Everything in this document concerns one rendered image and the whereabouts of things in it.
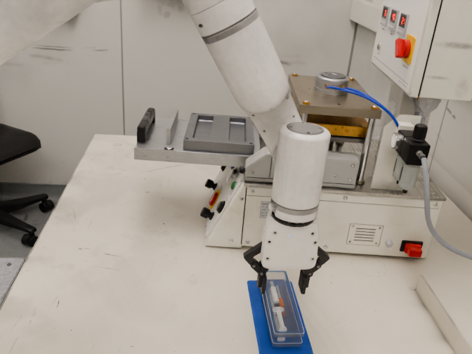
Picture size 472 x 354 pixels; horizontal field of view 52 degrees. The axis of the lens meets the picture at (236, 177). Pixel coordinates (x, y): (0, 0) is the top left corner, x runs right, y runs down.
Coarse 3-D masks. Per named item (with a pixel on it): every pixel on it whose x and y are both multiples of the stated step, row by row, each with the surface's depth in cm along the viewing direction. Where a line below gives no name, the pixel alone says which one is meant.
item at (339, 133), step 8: (312, 120) 111; (320, 120) 111; (328, 120) 112; (336, 120) 112; (344, 120) 112; (352, 120) 113; (360, 120) 113; (328, 128) 109; (336, 128) 109; (344, 128) 109; (352, 128) 109; (360, 128) 109; (336, 136) 110; (344, 136) 110; (352, 136) 110; (360, 136) 110
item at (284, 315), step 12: (276, 276) 100; (276, 288) 97; (288, 288) 97; (276, 300) 93; (288, 300) 94; (276, 312) 90; (288, 312) 91; (276, 324) 87; (288, 324) 88; (300, 324) 88
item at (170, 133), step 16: (176, 112) 124; (160, 128) 124; (176, 128) 125; (144, 144) 113; (160, 144) 114; (176, 144) 115; (256, 144) 119; (160, 160) 112; (176, 160) 112; (192, 160) 112; (208, 160) 112; (224, 160) 112; (240, 160) 112
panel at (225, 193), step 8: (224, 168) 137; (224, 176) 132; (240, 176) 114; (224, 184) 127; (240, 184) 110; (224, 192) 122; (232, 192) 113; (216, 200) 126; (224, 200) 118; (224, 208) 114; (216, 216) 117; (208, 224) 122; (208, 232) 117
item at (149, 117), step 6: (150, 108) 125; (144, 114) 121; (150, 114) 121; (144, 120) 116; (150, 120) 120; (138, 126) 113; (144, 126) 113; (138, 132) 113; (144, 132) 113; (138, 138) 114; (144, 138) 114
